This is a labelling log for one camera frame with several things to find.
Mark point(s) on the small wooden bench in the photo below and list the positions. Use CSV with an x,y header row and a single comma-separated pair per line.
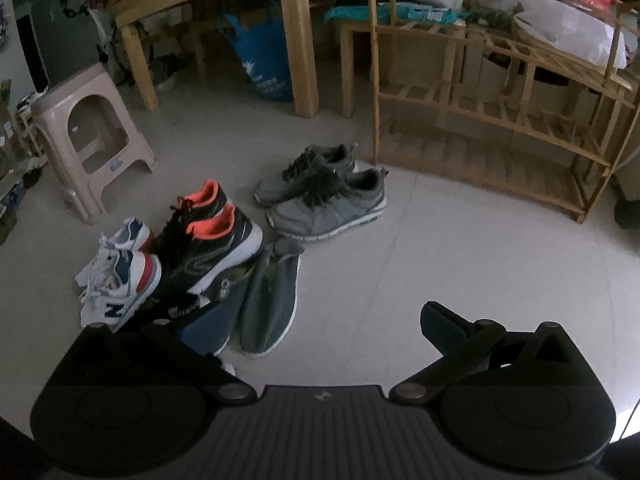
x,y
350,60

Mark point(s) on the beige plastic stool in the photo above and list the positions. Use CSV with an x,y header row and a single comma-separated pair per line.
x,y
50,110

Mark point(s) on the brown cardboard box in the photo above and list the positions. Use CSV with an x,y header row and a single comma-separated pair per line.
x,y
495,80

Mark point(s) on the grey lace-up sneaker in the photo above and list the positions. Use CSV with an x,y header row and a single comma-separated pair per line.
x,y
325,215
280,190

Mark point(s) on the white plastic bag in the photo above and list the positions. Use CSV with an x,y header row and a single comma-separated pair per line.
x,y
575,35

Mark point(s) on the grey mesh slip-on shoe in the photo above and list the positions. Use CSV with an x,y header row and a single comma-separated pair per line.
x,y
270,300
230,305

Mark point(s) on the wooden table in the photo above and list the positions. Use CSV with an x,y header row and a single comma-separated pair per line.
x,y
295,35

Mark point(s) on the black bag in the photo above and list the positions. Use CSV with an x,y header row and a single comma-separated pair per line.
x,y
165,72

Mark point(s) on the white red and blue sneaker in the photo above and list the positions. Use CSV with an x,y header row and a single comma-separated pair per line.
x,y
132,232
130,280

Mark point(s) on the wooden shoe rack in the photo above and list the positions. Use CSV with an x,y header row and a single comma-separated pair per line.
x,y
500,175

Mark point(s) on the black sneaker with orange collar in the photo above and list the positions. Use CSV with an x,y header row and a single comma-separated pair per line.
x,y
210,200
225,245

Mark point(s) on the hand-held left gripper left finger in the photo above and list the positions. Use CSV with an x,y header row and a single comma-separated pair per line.
x,y
205,327

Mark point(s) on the cluttered low shelf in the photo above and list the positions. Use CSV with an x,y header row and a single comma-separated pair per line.
x,y
15,170

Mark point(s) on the teal plastic bag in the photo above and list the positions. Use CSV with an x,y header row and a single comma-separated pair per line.
x,y
360,12

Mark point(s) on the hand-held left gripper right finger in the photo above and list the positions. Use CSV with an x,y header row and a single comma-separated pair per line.
x,y
442,327

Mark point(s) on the blue shopping bag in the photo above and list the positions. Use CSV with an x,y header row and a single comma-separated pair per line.
x,y
265,55

